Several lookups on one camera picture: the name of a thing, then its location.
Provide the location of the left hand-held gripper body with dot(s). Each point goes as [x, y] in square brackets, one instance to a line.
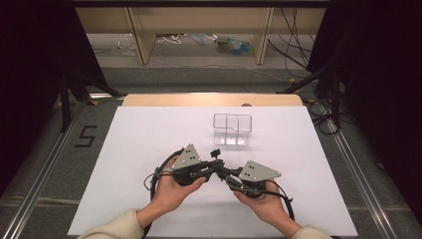
[187, 157]

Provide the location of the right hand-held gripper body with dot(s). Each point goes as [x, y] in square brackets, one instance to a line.
[257, 172]

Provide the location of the clear plastic organizer box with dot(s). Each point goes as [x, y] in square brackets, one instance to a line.
[247, 127]

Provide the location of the person's right hand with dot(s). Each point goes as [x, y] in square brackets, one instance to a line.
[268, 205]

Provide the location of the person's left hand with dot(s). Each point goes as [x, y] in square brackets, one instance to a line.
[169, 195]

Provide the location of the white table sheet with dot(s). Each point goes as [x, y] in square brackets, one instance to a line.
[132, 149]

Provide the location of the small dark round object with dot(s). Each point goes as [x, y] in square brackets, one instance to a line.
[246, 105]

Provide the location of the black metal stand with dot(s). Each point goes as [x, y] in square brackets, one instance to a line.
[65, 99]
[335, 96]

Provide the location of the colourful plastic bag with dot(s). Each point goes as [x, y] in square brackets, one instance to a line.
[234, 46]

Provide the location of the clear plastic wrapper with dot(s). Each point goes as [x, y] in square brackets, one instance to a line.
[126, 45]

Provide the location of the dark curtain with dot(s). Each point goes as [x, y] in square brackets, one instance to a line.
[381, 83]
[30, 83]

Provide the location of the black horizontal beam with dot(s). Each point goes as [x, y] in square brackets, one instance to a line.
[199, 3]

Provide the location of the aluminium floor rail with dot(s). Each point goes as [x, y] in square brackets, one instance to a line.
[361, 179]
[36, 189]

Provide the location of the light wooden desk frame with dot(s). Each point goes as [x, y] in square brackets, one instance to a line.
[142, 43]

